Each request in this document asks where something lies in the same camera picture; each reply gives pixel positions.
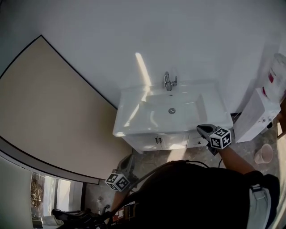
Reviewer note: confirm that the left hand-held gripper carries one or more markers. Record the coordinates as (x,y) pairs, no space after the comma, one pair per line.
(117,182)

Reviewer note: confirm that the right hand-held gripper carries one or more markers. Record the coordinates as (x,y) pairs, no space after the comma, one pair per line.
(220,138)

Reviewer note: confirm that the person's right forearm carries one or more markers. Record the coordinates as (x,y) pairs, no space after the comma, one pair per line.
(234,161)

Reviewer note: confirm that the person's left forearm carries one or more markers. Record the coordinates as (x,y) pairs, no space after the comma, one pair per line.
(117,200)

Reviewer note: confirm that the white ceramic sink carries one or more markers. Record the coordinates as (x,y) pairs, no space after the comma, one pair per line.
(190,111)

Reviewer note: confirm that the white water dispenser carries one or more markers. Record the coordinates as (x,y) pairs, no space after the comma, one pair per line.
(252,116)

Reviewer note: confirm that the pink waste bin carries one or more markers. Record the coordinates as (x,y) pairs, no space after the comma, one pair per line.
(263,154)

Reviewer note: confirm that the chrome faucet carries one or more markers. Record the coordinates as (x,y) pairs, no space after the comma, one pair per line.
(167,81)

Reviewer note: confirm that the person's black shirt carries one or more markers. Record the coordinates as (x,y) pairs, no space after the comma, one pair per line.
(190,196)

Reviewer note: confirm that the clear water bottle red label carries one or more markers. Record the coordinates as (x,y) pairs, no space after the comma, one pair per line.
(277,78)

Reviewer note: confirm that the white cloth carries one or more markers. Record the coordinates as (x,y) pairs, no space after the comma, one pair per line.
(51,220)

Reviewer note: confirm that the black framed window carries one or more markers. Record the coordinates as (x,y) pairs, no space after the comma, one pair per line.
(36,196)

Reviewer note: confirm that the grey roller blind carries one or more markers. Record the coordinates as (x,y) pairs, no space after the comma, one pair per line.
(13,196)

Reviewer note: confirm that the beige panel with black frame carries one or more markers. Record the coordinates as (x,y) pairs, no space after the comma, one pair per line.
(55,107)

